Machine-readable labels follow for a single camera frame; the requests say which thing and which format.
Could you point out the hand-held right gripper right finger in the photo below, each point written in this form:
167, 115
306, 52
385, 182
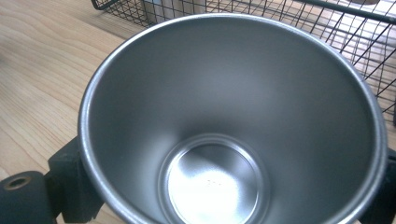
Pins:
384, 199

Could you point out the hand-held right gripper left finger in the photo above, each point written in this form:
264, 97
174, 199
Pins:
73, 189

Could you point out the short steel mug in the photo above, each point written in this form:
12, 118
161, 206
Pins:
230, 124

